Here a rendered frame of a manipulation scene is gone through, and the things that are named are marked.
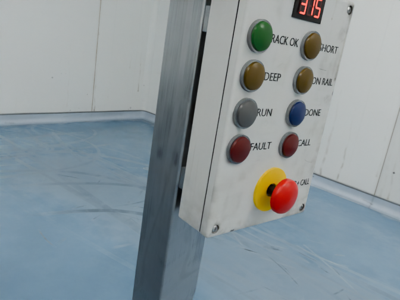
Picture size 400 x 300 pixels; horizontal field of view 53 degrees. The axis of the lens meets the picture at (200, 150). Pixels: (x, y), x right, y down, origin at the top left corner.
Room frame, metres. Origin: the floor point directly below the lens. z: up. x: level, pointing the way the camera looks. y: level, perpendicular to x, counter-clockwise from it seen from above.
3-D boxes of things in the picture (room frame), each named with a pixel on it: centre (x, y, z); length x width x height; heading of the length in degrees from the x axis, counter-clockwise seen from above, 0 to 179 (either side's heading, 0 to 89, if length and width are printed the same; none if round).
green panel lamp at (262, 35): (0.38, -0.04, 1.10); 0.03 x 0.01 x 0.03; 132
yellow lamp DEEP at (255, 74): (0.38, -0.04, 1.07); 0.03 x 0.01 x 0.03; 132
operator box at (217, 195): (0.45, -0.06, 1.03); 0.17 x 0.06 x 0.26; 132
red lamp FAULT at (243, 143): (0.38, -0.04, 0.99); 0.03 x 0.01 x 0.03; 132
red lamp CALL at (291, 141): (0.43, -0.10, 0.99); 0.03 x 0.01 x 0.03; 132
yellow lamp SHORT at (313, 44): (0.43, -0.10, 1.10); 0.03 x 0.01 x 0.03; 132
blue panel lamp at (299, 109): (0.43, -0.10, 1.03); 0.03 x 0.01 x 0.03; 132
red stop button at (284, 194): (0.42, -0.09, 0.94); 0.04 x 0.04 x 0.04; 42
